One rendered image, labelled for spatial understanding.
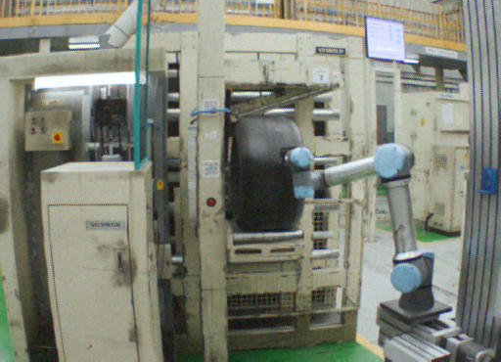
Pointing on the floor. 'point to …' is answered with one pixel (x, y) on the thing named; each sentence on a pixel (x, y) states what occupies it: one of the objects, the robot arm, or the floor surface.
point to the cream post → (214, 9)
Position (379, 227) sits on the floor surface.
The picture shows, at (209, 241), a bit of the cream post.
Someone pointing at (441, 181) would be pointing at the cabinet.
